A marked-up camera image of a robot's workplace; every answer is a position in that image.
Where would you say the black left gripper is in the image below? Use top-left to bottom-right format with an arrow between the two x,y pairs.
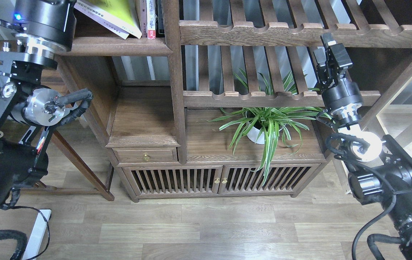
0,0 -> 77,52

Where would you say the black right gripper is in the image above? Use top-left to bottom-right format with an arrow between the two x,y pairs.
313,32 -> 363,116

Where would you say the white lavender cover book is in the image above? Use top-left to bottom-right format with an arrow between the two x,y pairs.
74,0 -> 129,40

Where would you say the yellow green cover book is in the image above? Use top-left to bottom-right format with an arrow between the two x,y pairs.
82,0 -> 142,39

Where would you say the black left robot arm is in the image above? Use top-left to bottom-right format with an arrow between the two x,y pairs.
0,0 -> 93,260

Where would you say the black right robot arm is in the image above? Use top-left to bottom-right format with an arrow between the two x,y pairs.
314,33 -> 412,260

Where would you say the green spider plant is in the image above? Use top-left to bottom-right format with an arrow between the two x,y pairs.
206,67 -> 339,186

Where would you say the red white spine book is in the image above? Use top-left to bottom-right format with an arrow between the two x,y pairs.
146,0 -> 157,40

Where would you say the dark upright book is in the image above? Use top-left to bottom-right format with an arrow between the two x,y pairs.
155,0 -> 165,38

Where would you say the white plant pot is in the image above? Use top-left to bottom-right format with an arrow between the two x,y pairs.
247,124 -> 266,144

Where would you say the dark wooden bookshelf cabinet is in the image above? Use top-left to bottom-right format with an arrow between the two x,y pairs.
58,0 -> 412,202

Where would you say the brass drawer knob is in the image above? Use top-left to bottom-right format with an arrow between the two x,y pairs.
143,153 -> 151,162

